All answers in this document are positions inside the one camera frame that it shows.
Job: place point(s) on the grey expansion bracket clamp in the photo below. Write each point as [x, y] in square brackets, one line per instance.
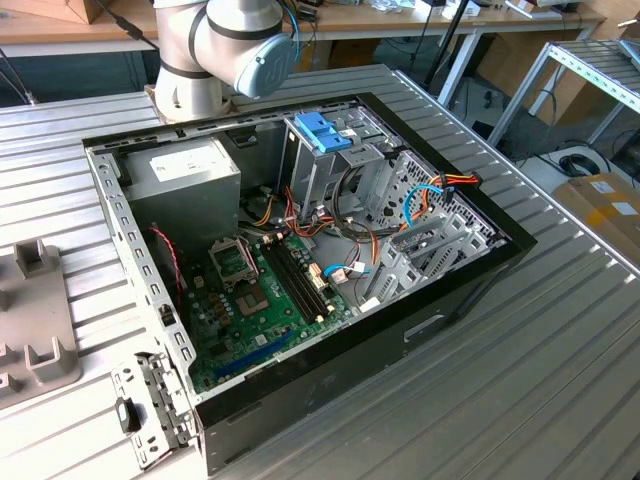
[165, 400]

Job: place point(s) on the brown square base plate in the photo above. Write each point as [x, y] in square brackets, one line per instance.
[150, 95]

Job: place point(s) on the grey parts rack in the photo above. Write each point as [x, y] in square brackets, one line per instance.
[35, 312]

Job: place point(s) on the grey power supply unit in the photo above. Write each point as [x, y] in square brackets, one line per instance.
[185, 205]

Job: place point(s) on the grey metal drive cage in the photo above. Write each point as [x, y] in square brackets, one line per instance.
[305, 175]

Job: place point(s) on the blue expansion slot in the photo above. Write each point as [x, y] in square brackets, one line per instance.
[255, 354]

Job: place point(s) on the white metal slat rack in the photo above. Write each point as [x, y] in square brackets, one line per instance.
[590, 65]

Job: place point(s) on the wooden box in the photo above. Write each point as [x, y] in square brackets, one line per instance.
[75, 10]

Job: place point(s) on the green motherboard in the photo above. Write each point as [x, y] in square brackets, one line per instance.
[250, 330]

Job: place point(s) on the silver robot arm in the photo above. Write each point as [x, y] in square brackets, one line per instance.
[200, 30]

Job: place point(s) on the black RAM slot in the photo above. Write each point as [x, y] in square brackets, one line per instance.
[291, 277]
[297, 277]
[303, 277]
[285, 277]

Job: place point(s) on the black plastic case latch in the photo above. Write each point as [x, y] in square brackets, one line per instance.
[246, 140]

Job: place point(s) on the wooden top desk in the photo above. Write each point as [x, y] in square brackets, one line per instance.
[350, 22]

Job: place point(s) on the CPU socket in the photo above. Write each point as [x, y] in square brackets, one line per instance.
[254, 301]

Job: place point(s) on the grey metal disk bay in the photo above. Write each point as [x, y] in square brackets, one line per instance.
[400, 260]

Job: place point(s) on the cardboard box with labels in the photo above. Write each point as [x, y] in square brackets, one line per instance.
[600, 220]

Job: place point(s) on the black open PC case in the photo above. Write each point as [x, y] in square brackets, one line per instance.
[350, 380]

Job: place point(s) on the black tripod pole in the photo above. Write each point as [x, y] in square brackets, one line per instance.
[450, 35]

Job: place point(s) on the white board power connector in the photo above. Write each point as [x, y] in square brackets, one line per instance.
[318, 277]

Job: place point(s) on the blue plastic bay latch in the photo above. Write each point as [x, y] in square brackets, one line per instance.
[320, 132]

